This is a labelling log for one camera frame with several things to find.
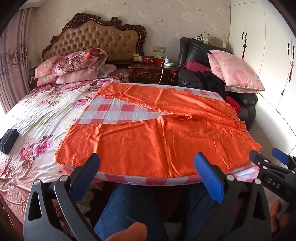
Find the black leather armchair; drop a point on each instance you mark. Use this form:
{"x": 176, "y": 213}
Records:
{"x": 196, "y": 52}

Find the black garment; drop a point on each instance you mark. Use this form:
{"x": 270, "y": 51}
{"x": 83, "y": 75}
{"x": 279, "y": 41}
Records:
{"x": 212, "y": 83}

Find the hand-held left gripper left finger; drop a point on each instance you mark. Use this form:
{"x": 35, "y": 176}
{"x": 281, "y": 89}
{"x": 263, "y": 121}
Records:
{"x": 86, "y": 171}

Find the pink checked tablecloth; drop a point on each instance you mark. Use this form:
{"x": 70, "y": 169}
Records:
{"x": 111, "y": 109}

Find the white patterned pillow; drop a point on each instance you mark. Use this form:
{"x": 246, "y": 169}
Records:
{"x": 106, "y": 69}

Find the dark wooden nightstand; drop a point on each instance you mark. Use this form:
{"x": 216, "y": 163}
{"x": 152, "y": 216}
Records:
{"x": 150, "y": 74}

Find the white charging device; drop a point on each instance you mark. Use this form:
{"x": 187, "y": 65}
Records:
{"x": 169, "y": 63}

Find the large pink floral cushion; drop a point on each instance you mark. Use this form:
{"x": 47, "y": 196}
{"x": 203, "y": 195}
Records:
{"x": 235, "y": 71}

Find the black case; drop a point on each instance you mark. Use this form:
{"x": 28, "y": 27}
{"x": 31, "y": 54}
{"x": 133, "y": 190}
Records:
{"x": 8, "y": 140}

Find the pale pink pillow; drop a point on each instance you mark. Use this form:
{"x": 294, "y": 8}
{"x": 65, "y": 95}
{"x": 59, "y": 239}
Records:
{"x": 76, "y": 76}

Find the red hanging ornament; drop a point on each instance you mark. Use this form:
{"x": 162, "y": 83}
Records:
{"x": 244, "y": 49}
{"x": 291, "y": 69}

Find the tufted carved headboard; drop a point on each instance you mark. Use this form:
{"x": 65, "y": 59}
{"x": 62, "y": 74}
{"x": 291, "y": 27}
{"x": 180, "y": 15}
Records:
{"x": 97, "y": 34}

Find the white wall socket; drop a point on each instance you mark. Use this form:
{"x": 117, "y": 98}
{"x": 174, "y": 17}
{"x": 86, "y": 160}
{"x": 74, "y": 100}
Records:
{"x": 159, "y": 49}

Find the person's right hand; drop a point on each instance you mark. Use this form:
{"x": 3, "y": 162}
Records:
{"x": 275, "y": 215}

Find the dark red garment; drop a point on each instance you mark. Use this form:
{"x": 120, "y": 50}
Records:
{"x": 196, "y": 66}

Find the floral bedspread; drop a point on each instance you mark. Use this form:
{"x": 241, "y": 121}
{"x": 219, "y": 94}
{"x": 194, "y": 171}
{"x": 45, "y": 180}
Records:
{"x": 46, "y": 111}

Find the orange pants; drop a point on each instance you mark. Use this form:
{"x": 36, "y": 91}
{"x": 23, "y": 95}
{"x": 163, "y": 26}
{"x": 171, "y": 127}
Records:
{"x": 150, "y": 143}

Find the pink patterned curtain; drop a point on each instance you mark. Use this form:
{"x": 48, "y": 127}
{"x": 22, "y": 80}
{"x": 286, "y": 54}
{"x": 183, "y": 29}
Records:
{"x": 13, "y": 64}

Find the white wardrobe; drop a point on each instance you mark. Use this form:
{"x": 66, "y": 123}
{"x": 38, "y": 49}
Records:
{"x": 266, "y": 58}

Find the yellow jar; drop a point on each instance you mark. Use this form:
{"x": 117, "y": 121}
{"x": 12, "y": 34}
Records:
{"x": 136, "y": 58}

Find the pink floral pillow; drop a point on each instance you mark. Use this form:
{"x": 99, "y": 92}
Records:
{"x": 45, "y": 67}

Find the person's legs in blue jeans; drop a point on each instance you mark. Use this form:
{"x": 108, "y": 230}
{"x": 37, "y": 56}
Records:
{"x": 129, "y": 204}

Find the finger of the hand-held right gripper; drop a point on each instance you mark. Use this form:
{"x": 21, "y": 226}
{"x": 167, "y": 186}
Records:
{"x": 256, "y": 160}
{"x": 279, "y": 155}

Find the red box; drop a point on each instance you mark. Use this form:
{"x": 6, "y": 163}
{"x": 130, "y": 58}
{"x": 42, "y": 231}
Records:
{"x": 148, "y": 59}

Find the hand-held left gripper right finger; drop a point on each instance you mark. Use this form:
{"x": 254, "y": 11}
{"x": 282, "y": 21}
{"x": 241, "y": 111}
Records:
{"x": 208, "y": 178}

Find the bright red cloth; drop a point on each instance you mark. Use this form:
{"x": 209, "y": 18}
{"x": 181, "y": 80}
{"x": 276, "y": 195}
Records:
{"x": 233, "y": 104}

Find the person's left hand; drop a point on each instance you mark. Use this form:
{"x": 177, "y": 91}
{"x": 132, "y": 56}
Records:
{"x": 131, "y": 233}

